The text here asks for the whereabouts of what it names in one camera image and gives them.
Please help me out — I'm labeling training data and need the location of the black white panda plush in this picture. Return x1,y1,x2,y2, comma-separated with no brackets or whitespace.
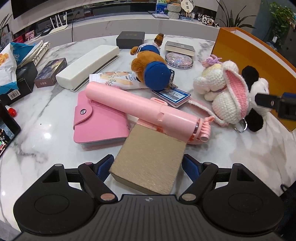
242,66,271,132

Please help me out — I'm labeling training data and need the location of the long white case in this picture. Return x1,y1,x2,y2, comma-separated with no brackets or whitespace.
56,45,119,91

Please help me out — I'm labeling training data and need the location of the pink selfie stick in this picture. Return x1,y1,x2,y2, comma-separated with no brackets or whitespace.
85,82,214,145

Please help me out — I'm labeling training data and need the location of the brown teddy bear plush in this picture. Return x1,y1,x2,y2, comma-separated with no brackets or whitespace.
130,33,174,91

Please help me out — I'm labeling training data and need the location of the glitter round compact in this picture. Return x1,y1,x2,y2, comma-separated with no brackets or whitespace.
165,52,194,70

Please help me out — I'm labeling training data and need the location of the gold square box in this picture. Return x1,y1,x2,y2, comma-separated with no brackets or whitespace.
109,124,186,195

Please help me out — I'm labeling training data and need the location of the purple card box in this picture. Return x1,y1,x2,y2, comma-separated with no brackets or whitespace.
34,58,67,88

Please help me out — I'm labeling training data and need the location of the white hand cream tube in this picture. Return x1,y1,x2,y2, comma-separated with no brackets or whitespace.
89,71,147,90

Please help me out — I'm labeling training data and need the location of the black barcode box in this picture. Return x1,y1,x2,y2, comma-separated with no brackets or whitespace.
1,61,38,105

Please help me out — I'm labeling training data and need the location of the round paper fan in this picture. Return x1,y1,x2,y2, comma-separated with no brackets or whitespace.
181,0,195,14

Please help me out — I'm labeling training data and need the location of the grey hardcover book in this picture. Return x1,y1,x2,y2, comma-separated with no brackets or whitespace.
165,41,195,56

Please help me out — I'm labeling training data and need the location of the ring binder notebook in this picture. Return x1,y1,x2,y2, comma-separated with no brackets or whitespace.
18,41,51,68

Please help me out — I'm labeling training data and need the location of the snack chip bag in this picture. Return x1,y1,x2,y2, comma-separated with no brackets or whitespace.
0,42,34,94

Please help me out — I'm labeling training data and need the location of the red cap small bottle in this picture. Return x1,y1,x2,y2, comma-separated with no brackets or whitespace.
5,105,17,118

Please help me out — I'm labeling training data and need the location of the white crochet bunny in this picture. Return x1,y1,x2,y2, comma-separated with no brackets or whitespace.
189,54,249,126

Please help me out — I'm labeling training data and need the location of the white wifi router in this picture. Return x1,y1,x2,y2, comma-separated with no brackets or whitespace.
49,12,68,34

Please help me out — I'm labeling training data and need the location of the potted green plant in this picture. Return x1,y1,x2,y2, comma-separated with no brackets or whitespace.
215,1,256,29

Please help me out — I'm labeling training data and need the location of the dark navy gift box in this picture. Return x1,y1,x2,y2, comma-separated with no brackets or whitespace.
116,31,145,49

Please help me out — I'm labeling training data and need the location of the orange storage box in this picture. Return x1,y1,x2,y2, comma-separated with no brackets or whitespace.
212,28,295,132

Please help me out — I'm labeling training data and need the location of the pink snap wallet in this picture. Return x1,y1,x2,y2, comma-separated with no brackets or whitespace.
73,90,130,150

